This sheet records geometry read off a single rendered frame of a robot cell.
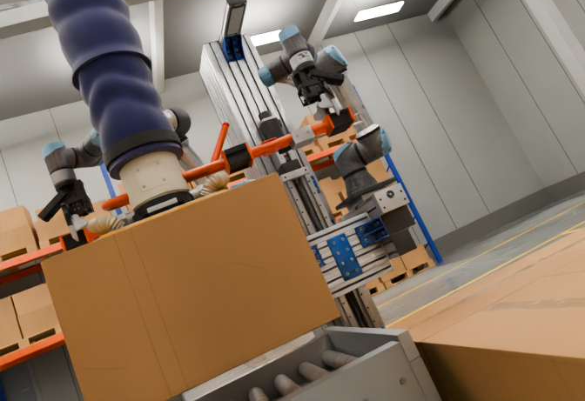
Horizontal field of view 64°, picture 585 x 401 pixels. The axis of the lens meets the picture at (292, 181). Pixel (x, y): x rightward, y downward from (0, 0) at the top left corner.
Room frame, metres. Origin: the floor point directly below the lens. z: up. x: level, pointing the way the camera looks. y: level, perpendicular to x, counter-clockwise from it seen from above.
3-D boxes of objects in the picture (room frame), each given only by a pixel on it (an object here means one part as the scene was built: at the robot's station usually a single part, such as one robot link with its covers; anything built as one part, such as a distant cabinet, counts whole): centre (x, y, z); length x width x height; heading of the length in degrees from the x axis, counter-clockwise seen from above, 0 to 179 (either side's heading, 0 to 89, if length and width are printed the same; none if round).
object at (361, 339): (1.38, 0.01, 0.58); 0.70 x 0.03 x 0.06; 15
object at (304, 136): (1.41, -0.08, 1.20); 0.07 x 0.07 x 0.04; 15
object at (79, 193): (1.48, 0.69, 1.35); 0.09 x 0.08 x 0.12; 105
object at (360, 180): (2.08, -0.27, 1.09); 0.15 x 0.15 x 0.10
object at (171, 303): (1.30, 0.37, 0.88); 0.60 x 0.40 x 0.40; 105
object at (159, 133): (1.30, 0.37, 1.32); 0.23 x 0.23 x 0.04
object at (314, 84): (1.45, -0.19, 1.36); 0.09 x 0.08 x 0.12; 105
